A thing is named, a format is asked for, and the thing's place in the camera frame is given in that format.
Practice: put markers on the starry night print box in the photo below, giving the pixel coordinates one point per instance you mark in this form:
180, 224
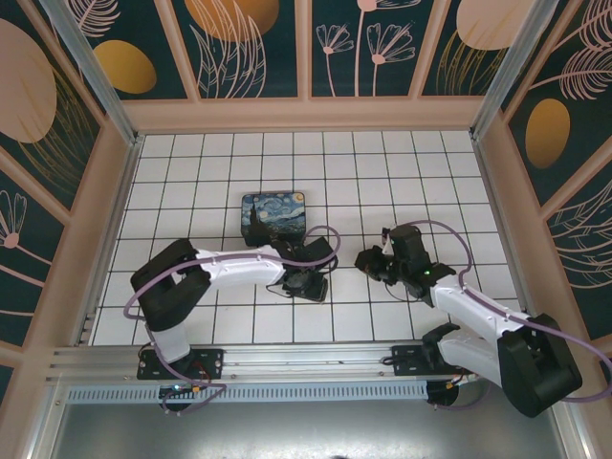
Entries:
277, 215

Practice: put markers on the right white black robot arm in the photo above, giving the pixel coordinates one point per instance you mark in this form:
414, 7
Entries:
473, 306

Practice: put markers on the grey metal sheet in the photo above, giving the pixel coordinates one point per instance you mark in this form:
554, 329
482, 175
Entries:
306, 430

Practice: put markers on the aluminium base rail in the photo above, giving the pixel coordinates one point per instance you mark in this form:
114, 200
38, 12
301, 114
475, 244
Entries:
311, 358

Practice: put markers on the aluminium corner post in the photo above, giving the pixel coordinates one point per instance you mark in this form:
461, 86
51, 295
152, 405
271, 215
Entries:
94, 67
514, 67

